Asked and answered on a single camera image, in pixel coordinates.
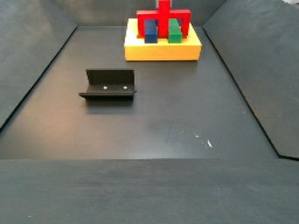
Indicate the red wooden puzzle block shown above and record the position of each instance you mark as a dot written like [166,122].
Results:
[163,14]

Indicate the yellow white wooden board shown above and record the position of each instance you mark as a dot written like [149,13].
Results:
[161,51]

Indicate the green wooden block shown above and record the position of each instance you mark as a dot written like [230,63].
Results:
[175,35]

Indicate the blue wooden block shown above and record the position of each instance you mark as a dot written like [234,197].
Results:
[150,31]

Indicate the black metal bracket holder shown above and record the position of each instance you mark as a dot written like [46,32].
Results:
[110,83]

